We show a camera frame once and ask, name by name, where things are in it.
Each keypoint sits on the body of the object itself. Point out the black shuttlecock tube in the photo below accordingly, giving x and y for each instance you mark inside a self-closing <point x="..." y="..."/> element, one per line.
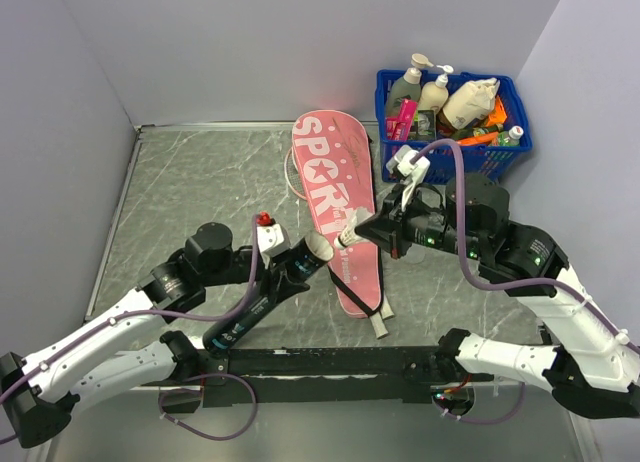
<point x="223" y="335"/>

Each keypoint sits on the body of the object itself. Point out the cream pump bottle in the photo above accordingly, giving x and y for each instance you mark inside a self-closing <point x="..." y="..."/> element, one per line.
<point x="434" y="94"/>

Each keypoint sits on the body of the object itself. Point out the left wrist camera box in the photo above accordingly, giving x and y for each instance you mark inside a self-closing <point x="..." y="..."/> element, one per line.
<point x="273" y="239"/>

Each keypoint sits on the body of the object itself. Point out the white feather shuttlecock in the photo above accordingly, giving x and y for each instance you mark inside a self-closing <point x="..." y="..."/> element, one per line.
<point x="348" y="236"/>

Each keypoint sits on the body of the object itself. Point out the green pump bottle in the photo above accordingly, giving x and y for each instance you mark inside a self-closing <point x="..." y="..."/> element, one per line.
<point x="408" y="86"/>

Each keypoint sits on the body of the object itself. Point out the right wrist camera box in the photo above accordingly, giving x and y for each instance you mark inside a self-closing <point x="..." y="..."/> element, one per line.
<point x="410" y="168"/>

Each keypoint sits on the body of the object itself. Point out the pink racket bag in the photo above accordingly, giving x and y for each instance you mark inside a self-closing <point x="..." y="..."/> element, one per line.
<point x="333" y="159"/>

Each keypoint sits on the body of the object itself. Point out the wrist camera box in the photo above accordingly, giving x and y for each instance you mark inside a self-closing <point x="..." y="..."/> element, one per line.
<point x="273" y="239"/>
<point x="410" y="168"/>

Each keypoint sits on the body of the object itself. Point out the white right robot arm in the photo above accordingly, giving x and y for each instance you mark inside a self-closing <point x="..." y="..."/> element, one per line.
<point x="588" y="366"/>

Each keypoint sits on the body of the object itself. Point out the green bottle white cap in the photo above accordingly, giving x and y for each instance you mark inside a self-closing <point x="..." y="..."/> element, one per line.
<point x="509" y="138"/>

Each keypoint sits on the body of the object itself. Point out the orange snack packet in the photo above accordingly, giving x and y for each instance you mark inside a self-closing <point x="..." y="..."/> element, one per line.
<point x="498" y="115"/>

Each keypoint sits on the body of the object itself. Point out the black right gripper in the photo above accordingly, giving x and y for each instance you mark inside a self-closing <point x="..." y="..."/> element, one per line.
<point x="388" y="227"/>

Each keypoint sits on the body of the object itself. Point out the pink snack box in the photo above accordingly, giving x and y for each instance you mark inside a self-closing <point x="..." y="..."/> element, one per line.
<point x="398" y="127"/>

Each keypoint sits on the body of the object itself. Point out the beige paper bag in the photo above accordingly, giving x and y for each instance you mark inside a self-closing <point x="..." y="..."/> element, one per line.
<point x="470" y="104"/>

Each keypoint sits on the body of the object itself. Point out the badminton racket head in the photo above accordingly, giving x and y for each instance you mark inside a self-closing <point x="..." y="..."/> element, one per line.
<point x="292" y="177"/>

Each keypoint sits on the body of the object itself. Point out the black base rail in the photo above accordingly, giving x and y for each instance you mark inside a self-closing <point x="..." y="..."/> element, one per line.
<point x="300" y="375"/>

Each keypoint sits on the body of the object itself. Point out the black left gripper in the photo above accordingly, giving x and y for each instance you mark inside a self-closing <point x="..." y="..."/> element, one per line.
<point x="279" y="288"/>

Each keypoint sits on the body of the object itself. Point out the orange tube package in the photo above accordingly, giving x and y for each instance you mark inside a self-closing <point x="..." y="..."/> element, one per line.
<point x="481" y="139"/>

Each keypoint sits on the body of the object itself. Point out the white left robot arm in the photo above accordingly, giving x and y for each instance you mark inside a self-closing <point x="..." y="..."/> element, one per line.
<point x="40" y="392"/>

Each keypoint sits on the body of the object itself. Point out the dark picture box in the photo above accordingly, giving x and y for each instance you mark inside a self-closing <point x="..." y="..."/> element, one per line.
<point x="424" y="126"/>

